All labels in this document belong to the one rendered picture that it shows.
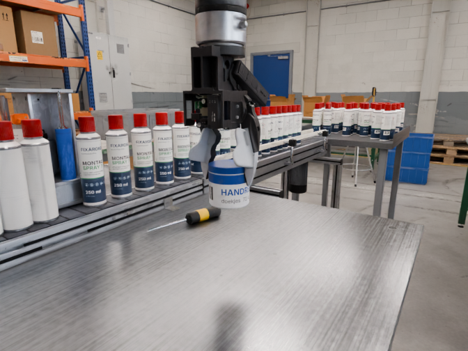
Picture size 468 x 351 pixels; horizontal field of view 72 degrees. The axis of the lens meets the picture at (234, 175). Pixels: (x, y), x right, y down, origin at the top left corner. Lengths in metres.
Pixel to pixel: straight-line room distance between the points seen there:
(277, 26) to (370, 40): 2.14
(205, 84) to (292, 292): 0.34
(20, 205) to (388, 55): 7.35
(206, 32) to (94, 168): 0.43
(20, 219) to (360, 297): 0.61
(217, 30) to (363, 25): 7.39
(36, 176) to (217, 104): 0.41
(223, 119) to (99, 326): 0.33
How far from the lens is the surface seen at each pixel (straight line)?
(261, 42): 8.58
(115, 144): 0.82
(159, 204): 0.90
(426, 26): 7.68
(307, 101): 5.74
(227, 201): 0.53
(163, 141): 0.92
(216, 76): 0.48
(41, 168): 0.73
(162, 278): 0.59
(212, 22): 0.49
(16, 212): 0.73
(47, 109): 0.93
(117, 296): 0.56
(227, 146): 1.15
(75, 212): 0.80
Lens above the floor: 1.13
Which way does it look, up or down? 14 degrees down
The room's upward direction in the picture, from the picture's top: straight up
